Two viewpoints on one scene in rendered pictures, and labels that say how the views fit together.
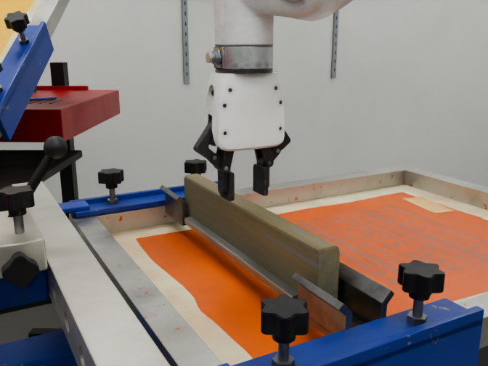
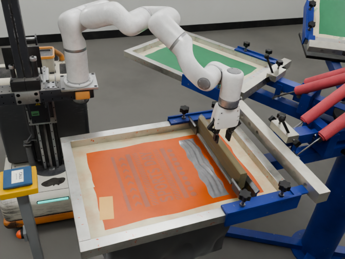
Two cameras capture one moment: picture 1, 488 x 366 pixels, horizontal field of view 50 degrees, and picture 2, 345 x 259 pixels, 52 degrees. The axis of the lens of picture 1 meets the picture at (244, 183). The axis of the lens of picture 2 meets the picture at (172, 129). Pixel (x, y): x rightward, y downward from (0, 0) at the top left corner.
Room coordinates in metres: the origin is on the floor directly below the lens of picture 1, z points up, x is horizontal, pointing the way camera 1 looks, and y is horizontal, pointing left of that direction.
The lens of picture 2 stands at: (1.85, -0.08, 1.92)
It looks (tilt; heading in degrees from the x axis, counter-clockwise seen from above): 36 degrees down; 186
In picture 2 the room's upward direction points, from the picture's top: 4 degrees clockwise
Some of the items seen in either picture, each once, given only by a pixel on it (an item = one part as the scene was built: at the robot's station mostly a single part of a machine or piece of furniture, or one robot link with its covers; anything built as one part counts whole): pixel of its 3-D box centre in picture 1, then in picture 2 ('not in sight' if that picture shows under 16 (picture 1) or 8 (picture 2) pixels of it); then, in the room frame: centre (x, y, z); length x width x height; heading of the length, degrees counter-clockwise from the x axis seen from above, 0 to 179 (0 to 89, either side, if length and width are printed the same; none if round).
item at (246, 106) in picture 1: (244, 104); (226, 113); (0.70, 0.00, 1.20); 0.10 x 0.08 x 0.11; 119
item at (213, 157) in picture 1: (218, 176); (231, 132); (0.69, 0.03, 1.10); 0.03 x 0.03 x 0.07; 29
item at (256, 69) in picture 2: not in sight; (221, 54); (-0.17, -0.03, 1.05); 1.08 x 0.61 x 0.23; 59
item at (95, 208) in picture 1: (156, 210); (260, 205); (0.93, 0.16, 0.98); 0.30 x 0.05 x 0.07; 119
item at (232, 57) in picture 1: (239, 57); (230, 99); (0.70, 0.01, 1.26); 0.09 x 0.07 x 0.03; 119
